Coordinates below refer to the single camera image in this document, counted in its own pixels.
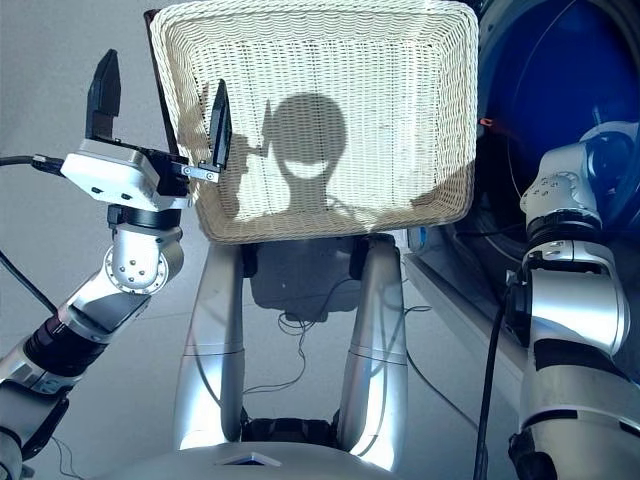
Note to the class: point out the pale woven basket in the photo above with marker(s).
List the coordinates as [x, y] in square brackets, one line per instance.
[350, 60]

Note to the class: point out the grey washing machine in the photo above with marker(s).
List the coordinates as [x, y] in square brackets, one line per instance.
[540, 75]

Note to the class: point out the silver robot leg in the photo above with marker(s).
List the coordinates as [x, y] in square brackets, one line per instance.
[372, 360]
[210, 360]

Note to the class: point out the small blue sticker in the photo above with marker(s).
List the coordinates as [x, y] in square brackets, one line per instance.
[419, 239]

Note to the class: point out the silver robot torso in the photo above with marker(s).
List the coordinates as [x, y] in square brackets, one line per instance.
[250, 465]

